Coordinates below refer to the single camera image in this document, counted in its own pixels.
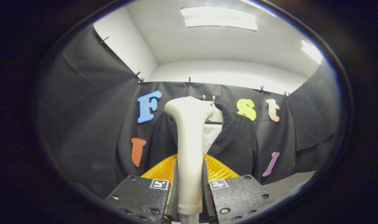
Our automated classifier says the ceiling light panel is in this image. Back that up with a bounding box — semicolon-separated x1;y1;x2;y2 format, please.
180;6;258;31
301;40;323;65

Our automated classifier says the black backdrop cloth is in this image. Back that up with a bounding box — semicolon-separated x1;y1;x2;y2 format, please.
40;25;342;199

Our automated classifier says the white garment steamer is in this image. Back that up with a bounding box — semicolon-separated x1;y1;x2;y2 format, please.
164;96;215;224

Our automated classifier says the white shirt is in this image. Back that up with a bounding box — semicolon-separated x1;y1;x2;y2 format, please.
203;124;223;154

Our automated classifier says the grey cabinet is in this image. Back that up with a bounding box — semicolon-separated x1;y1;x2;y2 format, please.
262;170;315;199

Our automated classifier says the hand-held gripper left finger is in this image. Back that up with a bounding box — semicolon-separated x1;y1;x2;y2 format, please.
104;154;179;224

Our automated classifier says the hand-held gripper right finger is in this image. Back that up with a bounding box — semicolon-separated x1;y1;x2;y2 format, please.
203;153;276;224

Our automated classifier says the black suit jacket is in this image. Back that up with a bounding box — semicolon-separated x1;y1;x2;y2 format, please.
145;104;259;181

